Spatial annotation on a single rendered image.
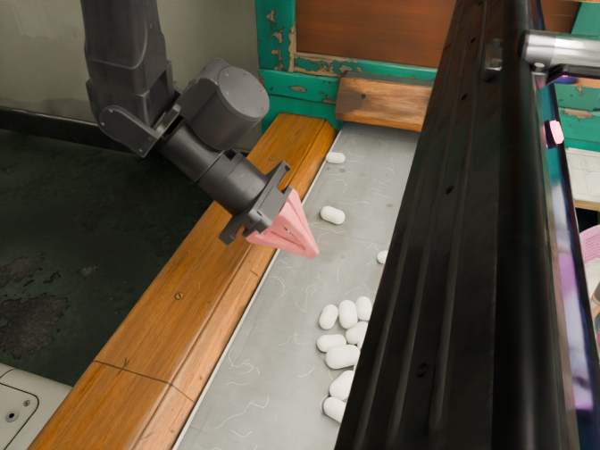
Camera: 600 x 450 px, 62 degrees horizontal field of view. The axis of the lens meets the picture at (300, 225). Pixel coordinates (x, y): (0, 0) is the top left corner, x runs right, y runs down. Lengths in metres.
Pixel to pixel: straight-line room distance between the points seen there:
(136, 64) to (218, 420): 0.34
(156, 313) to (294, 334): 0.16
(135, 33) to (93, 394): 0.34
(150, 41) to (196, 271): 0.28
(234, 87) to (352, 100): 0.41
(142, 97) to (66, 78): 1.95
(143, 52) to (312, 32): 0.48
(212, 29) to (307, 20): 1.06
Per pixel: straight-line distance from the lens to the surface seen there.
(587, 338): 0.20
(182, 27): 1.99
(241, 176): 0.52
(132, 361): 0.56
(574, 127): 0.93
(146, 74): 0.49
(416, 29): 0.87
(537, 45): 0.27
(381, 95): 0.86
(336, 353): 0.55
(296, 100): 0.95
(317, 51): 0.92
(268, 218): 0.50
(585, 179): 0.86
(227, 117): 0.47
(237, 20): 1.88
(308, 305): 0.61
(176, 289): 0.62
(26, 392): 1.23
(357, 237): 0.71
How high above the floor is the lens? 1.20
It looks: 40 degrees down
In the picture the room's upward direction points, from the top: straight up
